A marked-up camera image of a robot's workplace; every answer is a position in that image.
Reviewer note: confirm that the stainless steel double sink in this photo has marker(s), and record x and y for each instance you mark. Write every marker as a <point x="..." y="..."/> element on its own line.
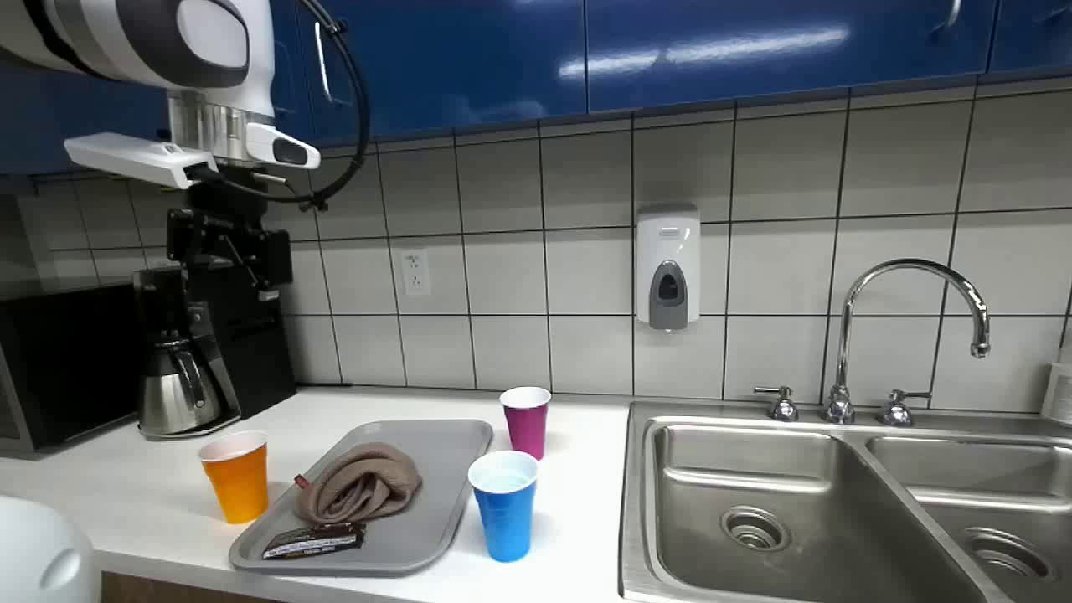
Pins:
<point x="716" y="470"/>

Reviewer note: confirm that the black coffee maker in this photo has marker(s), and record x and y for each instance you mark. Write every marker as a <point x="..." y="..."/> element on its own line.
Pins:
<point x="261" y="352"/>

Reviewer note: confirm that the white rounded robot shell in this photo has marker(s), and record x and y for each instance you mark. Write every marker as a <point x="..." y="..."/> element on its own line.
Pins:
<point x="38" y="555"/>

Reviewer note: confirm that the blue cabinet door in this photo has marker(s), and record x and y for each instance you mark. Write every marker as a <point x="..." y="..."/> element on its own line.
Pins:
<point x="470" y="53"/>
<point x="1034" y="33"/>
<point x="783" y="43"/>
<point x="46" y="121"/>

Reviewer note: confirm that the magenta plastic cup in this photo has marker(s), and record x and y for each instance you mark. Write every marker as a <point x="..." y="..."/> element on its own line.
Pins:
<point x="529" y="429"/>

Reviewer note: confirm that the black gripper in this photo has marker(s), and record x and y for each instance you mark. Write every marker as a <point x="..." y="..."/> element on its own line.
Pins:
<point x="221" y="239"/>

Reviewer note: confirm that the steel coffee carafe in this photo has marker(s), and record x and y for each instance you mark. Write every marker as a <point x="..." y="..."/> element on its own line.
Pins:
<point x="172" y="393"/>

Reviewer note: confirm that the blue plastic cup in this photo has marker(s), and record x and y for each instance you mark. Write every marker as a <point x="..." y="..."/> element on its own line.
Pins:
<point x="505" y="519"/>

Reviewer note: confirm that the black microwave oven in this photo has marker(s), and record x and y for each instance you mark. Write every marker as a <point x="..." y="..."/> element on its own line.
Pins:
<point x="68" y="368"/>

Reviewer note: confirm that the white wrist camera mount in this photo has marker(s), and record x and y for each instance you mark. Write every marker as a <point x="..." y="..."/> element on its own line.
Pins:
<point x="137" y="155"/>

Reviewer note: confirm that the white wall soap dispenser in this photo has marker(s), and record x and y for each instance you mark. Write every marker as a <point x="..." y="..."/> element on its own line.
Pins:
<point x="668" y="263"/>

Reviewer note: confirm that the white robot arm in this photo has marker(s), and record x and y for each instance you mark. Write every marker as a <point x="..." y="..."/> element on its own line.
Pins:
<point x="111" y="33"/>

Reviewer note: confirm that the chrome gooseneck faucet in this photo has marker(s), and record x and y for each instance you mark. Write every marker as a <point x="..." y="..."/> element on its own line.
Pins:
<point x="845" y="337"/>

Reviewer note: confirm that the beige knitted cloth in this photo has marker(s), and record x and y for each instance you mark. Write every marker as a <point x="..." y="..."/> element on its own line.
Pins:
<point x="355" y="484"/>

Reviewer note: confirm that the dark snack wrapper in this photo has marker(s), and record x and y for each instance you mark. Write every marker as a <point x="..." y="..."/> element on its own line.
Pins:
<point x="312" y="543"/>

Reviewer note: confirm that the white wall outlet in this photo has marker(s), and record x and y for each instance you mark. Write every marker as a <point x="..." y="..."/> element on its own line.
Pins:
<point x="418" y="271"/>

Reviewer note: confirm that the orange plastic cup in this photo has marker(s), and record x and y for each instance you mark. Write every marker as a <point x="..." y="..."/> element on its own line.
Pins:
<point x="240" y="488"/>

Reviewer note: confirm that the grey plastic tray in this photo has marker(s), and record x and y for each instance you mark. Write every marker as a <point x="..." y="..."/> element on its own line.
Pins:
<point x="438" y="489"/>

